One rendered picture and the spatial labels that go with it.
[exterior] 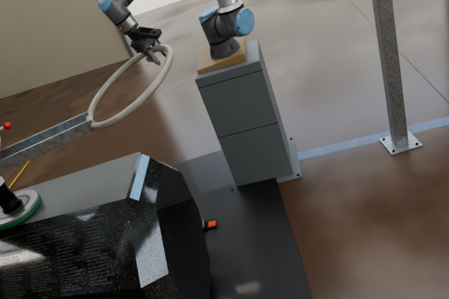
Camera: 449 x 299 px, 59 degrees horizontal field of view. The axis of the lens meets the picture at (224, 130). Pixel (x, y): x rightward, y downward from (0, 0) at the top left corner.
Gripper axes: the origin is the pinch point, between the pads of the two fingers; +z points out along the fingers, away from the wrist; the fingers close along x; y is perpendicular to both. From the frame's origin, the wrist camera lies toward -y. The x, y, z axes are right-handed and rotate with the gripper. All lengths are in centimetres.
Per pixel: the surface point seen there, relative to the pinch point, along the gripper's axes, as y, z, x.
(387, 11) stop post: -70, 61, -82
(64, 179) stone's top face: 35, 9, 63
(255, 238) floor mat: 0, 108, 36
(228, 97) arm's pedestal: 13, 54, -28
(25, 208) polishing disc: 27, -1, 84
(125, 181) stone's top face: -2, 16, 59
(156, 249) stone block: -19, 34, 78
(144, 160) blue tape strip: 3.6, 22.1, 43.1
